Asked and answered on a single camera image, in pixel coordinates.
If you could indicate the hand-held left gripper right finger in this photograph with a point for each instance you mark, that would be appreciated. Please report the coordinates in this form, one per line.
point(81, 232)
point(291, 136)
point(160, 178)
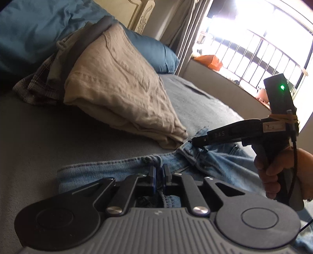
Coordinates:
point(167, 174)

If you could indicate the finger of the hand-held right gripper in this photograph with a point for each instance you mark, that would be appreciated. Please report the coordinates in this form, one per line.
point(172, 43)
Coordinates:
point(200, 142)

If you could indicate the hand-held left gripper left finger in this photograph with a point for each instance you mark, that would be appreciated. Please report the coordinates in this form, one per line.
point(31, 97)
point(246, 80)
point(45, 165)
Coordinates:
point(152, 175)

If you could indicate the blue denim jeans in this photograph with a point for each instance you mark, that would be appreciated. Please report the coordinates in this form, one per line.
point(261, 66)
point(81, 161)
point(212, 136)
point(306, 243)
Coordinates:
point(220, 163)

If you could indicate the person's right hand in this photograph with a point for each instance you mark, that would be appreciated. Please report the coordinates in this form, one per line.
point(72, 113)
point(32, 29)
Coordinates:
point(271, 178)

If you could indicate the pink pot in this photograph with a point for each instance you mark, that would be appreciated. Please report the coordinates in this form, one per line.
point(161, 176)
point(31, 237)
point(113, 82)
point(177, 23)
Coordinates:
point(262, 94)

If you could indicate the orange bag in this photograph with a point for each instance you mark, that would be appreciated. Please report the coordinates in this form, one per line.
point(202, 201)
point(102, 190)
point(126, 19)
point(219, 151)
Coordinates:
point(209, 62)

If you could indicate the folded beige pants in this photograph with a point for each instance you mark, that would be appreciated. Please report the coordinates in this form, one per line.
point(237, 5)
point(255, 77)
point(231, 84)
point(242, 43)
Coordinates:
point(117, 85)

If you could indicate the grey curtain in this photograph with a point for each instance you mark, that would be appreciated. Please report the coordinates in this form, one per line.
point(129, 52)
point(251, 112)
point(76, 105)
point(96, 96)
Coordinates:
point(185, 31)

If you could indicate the cream carved headboard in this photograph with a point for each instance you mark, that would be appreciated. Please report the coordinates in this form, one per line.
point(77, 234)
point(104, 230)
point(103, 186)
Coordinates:
point(143, 17)

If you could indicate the dark grey cloth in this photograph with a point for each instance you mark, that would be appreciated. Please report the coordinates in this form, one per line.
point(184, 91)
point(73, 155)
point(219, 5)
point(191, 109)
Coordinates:
point(85, 39)

